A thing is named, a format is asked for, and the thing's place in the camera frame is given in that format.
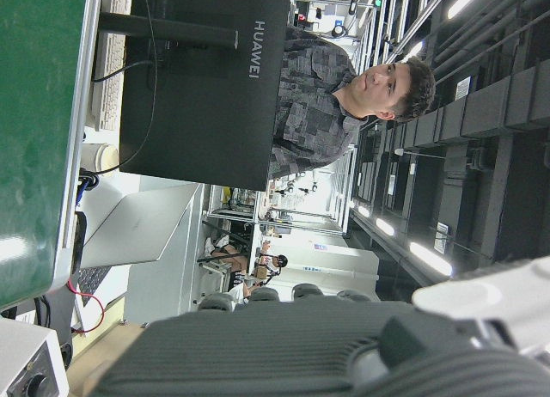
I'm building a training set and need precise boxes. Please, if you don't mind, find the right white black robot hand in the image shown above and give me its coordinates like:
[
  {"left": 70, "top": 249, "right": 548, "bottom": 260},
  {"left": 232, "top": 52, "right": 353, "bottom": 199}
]
[{"left": 88, "top": 255, "right": 550, "bottom": 397}]

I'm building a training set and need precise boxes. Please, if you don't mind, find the seated background person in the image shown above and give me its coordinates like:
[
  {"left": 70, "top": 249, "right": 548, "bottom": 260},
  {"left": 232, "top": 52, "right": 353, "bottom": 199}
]
[{"left": 253, "top": 240, "right": 290, "bottom": 286}]

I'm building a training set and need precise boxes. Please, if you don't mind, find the silver laptop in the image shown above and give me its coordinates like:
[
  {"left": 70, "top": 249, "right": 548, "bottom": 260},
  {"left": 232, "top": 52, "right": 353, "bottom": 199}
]
[{"left": 75, "top": 182, "right": 203, "bottom": 308}]

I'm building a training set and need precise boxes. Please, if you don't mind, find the black huawei monitor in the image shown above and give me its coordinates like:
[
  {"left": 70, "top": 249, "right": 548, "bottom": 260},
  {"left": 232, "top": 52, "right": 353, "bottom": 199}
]
[{"left": 97, "top": 0, "right": 293, "bottom": 192}]

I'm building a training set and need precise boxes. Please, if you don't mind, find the person in grey shirt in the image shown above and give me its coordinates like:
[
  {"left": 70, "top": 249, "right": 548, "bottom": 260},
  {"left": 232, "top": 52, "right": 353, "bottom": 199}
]
[{"left": 268, "top": 25, "right": 437, "bottom": 180}]

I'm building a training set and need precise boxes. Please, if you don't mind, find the white conveyor control box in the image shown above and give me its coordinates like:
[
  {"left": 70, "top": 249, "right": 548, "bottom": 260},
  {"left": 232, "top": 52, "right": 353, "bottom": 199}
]
[{"left": 0, "top": 317, "right": 70, "bottom": 397}]

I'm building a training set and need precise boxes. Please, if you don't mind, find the white paper cup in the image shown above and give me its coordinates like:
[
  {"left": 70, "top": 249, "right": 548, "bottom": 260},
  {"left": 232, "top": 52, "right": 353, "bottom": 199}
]
[{"left": 80, "top": 142, "right": 120, "bottom": 174}]

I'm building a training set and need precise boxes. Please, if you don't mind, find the white keyboard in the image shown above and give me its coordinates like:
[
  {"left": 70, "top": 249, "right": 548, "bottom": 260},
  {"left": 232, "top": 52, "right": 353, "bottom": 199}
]
[{"left": 88, "top": 0, "right": 135, "bottom": 132}]

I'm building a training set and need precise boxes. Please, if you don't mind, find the green conveyor belt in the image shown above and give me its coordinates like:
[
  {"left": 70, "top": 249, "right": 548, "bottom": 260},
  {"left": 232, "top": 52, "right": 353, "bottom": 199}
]
[{"left": 0, "top": 0, "right": 104, "bottom": 310}]

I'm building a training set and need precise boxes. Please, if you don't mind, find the red looped cable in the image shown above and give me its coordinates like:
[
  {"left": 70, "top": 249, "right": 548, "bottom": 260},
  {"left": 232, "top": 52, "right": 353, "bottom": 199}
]
[{"left": 67, "top": 276, "right": 105, "bottom": 334}]

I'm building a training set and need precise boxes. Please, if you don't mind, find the black monitor cable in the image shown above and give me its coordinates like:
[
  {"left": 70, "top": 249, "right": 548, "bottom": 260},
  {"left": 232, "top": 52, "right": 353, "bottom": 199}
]
[{"left": 91, "top": 59, "right": 155, "bottom": 83}]

